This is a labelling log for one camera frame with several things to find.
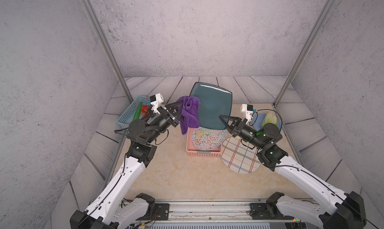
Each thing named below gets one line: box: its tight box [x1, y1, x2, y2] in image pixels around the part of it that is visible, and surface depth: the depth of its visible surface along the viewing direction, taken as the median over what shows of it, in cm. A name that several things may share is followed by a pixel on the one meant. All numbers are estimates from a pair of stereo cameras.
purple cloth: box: [177, 95, 201, 135], surface depth 55 cm
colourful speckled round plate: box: [192, 127, 227, 151], surface depth 97 cm
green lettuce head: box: [261, 112, 278, 130], surface depth 106 cm
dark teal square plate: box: [189, 82, 233, 130], surface depth 64 cm
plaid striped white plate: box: [220, 136, 262, 174], surface depth 91 cm
